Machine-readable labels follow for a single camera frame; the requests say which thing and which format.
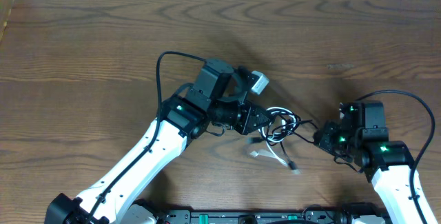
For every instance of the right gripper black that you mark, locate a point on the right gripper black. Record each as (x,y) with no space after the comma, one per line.
(324,138)

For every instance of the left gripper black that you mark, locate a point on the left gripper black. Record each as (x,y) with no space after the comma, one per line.
(246,118)

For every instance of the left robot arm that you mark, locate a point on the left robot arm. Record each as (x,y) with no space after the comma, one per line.
(177,124)

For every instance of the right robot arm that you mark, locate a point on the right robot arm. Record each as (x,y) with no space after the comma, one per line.
(361,137)

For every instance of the cardboard box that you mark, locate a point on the cardboard box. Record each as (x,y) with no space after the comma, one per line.
(5,8)

